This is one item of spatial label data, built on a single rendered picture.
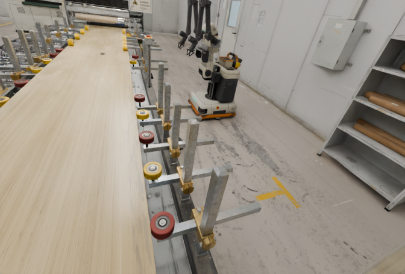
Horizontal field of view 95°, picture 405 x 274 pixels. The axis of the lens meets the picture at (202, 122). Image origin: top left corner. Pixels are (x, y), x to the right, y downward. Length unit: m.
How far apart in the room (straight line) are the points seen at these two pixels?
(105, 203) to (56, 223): 0.14
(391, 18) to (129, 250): 3.24
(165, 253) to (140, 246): 0.31
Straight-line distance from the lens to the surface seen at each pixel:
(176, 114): 0.94
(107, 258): 0.69
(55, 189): 0.89
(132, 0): 5.08
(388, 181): 3.07
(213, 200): 0.59
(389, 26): 3.23
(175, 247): 0.99
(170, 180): 0.93
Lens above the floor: 1.52
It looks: 31 degrees down
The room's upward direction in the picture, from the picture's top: 9 degrees clockwise
